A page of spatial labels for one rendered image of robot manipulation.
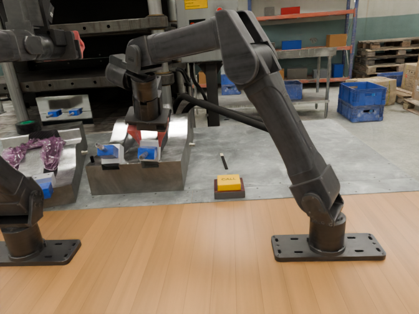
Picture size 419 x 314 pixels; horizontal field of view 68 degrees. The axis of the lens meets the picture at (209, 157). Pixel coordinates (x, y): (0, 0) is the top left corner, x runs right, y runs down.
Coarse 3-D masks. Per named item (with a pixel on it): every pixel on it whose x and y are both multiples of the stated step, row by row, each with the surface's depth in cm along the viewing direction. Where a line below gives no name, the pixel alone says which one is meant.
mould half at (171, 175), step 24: (120, 120) 112; (120, 144) 102; (168, 144) 99; (96, 168) 84; (120, 168) 84; (144, 168) 84; (168, 168) 84; (96, 192) 87; (120, 192) 87; (144, 192) 87
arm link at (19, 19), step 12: (12, 0) 63; (24, 0) 64; (36, 0) 66; (12, 12) 63; (24, 12) 64; (36, 12) 66; (12, 24) 64; (24, 24) 64; (36, 24) 67; (36, 36) 64; (24, 48) 61; (36, 48) 64
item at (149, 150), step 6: (144, 144) 82; (150, 144) 82; (156, 144) 82; (138, 150) 78; (144, 150) 78; (150, 150) 78; (156, 150) 81; (138, 156) 79; (144, 156) 74; (150, 156) 79; (156, 156) 81
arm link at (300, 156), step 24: (264, 48) 54; (264, 72) 51; (264, 96) 54; (288, 96) 56; (264, 120) 56; (288, 120) 53; (288, 144) 55; (312, 144) 56; (288, 168) 56; (312, 168) 53; (336, 192) 55
